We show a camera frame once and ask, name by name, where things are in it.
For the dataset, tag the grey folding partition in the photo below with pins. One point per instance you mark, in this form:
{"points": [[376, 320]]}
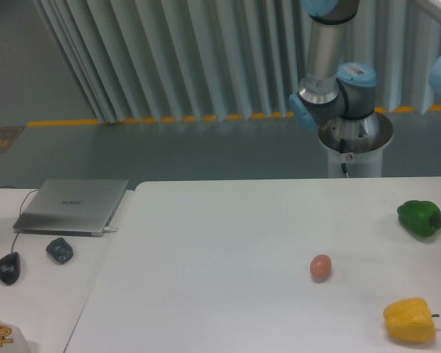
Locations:
{"points": [[216, 60]]}

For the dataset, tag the yellow bell pepper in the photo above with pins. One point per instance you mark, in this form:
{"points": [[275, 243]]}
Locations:
{"points": [[410, 320]]}

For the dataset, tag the black computer mouse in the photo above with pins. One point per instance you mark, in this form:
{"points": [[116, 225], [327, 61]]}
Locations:
{"points": [[10, 268]]}

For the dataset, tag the dark grey small case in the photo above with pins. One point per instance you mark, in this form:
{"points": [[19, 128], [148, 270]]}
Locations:
{"points": [[60, 251]]}

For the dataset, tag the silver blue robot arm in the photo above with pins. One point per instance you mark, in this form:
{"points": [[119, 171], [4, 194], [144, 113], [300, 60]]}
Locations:
{"points": [[321, 60]]}

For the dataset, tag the white cap orange lettering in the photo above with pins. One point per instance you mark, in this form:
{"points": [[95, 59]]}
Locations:
{"points": [[13, 340]]}

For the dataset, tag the brown egg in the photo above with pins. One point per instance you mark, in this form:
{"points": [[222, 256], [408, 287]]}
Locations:
{"points": [[320, 267]]}

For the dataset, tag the silver closed laptop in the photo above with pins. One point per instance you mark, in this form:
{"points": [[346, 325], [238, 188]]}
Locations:
{"points": [[83, 207]]}

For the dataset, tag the green bell pepper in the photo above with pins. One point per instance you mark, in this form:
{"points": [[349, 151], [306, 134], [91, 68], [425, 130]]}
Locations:
{"points": [[421, 218]]}

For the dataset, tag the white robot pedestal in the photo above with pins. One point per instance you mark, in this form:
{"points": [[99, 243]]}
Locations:
{"points": [[355, 148]]}

